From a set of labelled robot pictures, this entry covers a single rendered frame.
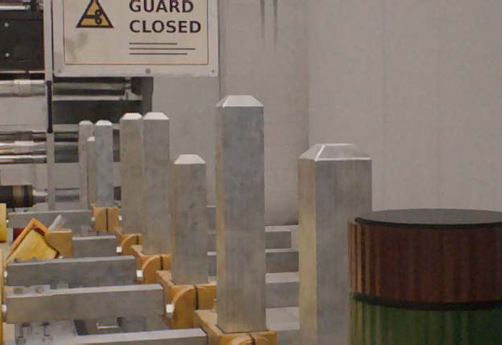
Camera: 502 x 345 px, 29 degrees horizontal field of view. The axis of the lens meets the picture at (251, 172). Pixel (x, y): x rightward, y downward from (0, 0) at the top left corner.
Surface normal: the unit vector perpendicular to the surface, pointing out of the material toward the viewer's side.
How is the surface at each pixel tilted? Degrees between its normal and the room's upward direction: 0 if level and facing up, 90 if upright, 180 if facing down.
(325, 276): 90
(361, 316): 90
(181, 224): 90
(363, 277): 90
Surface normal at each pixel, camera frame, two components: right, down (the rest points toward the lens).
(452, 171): -0.97, 0.03
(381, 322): -0.74, 0.04
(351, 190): 0.24, 0.05
